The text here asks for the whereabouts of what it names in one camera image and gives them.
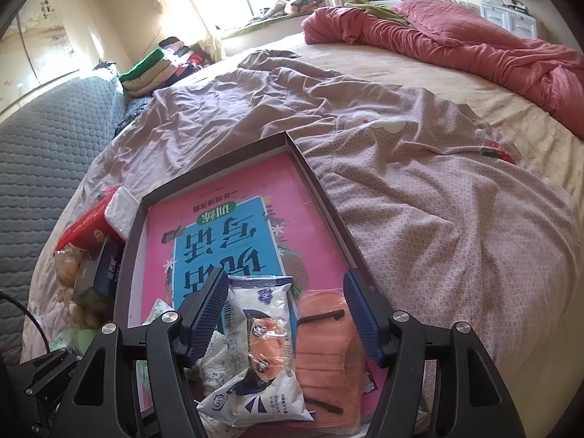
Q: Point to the lilac printed bed sheet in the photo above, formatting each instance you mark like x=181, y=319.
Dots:
x=433, y=214

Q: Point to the green window seat mat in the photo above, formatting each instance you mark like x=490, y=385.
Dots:
x=255, y=29

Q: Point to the dark floral cloth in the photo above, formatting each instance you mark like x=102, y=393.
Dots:
x=132, y=112

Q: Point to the pink quilt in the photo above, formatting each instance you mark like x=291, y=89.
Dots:
x=456, y=36

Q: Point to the orange face mask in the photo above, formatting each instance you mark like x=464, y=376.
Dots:
x=324, y=351

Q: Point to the blossom printed wall panel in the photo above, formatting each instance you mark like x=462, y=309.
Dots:
x=45, y=41

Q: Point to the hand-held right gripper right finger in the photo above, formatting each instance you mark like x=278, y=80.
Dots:
x=360, y=319

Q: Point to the green floral tissue pack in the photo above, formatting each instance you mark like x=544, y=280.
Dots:
x=73, y=340

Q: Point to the dark rimmed cardboard box tray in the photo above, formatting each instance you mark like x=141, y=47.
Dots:
x=318, y=196

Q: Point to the red tissue box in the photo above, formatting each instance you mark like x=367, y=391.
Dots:
x=86, y=228

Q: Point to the patterned bedding pile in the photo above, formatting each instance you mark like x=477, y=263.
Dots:
x=296, y=4

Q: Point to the pink book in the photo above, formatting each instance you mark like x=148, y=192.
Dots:
x=292, y=182

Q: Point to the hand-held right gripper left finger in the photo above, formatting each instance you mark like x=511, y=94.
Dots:
x=205, y=310

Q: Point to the beige mattress cover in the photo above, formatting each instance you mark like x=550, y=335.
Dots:
x=456, y=73

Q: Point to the white snack packet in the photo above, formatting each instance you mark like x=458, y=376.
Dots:
x=269, y=397

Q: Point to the dark blue box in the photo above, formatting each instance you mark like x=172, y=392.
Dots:
x=102, y=269

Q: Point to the pile of folded clothes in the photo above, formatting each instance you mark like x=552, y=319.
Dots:
x=150, y=73

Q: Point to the cream plush in clear bag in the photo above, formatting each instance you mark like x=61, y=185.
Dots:
x=68, y=264

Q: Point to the white drawer cabinet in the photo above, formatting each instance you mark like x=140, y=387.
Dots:
x=506, y=18

